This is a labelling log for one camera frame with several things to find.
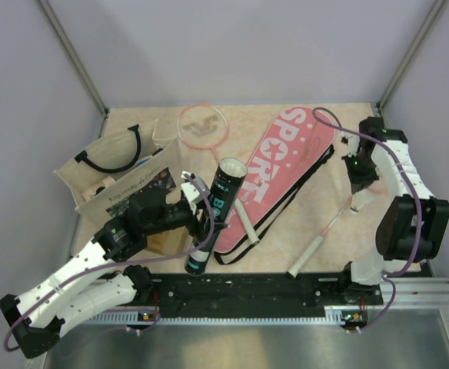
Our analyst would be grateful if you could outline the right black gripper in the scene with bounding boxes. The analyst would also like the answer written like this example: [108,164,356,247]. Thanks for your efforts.
[341,152,378,194]

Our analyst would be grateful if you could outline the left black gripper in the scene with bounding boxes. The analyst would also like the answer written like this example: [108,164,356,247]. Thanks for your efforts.
[145,198,227,242]

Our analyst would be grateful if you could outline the black shuttlecock tube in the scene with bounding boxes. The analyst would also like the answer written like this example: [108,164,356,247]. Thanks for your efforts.
[185,158,248,276]

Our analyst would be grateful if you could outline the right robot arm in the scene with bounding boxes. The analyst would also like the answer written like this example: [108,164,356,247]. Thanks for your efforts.
[337,117,449,304]

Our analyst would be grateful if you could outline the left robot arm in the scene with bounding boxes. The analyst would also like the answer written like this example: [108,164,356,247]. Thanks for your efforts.
[0,182,230,359]

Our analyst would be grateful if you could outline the right pink badminton racket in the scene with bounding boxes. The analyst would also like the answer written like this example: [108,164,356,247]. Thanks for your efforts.
[287,180,391,278]

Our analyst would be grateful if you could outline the pink badminton racket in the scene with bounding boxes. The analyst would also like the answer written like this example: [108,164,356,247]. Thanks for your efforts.
[176,102,261,246]
[287,180,391,278]

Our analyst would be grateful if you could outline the left pink badminton racket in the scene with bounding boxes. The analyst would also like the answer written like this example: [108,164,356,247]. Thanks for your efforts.
[176,102,261,246]

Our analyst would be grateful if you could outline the brown cardboard box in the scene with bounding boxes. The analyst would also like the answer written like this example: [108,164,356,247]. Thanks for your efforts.
[146,228,188,256]

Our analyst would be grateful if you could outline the pink racket cover bag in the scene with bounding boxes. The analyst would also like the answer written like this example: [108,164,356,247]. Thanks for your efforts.
[212,105,337,265]

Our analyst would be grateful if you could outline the beige floral tote bag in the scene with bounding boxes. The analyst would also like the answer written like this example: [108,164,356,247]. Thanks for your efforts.
[55,123,183,228]

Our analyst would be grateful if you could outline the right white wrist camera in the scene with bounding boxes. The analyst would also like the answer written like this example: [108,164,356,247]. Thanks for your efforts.
[341,131,360,158]

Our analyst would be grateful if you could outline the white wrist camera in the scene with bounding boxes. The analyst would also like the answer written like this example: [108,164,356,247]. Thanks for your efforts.
[181,171,210,207]
[341,131,360,158]

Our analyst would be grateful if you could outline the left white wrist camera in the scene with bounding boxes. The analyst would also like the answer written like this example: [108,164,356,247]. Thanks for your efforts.
[181,171,210,207]

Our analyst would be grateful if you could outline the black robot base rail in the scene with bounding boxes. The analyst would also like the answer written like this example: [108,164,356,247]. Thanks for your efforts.
[108,271,371,320]

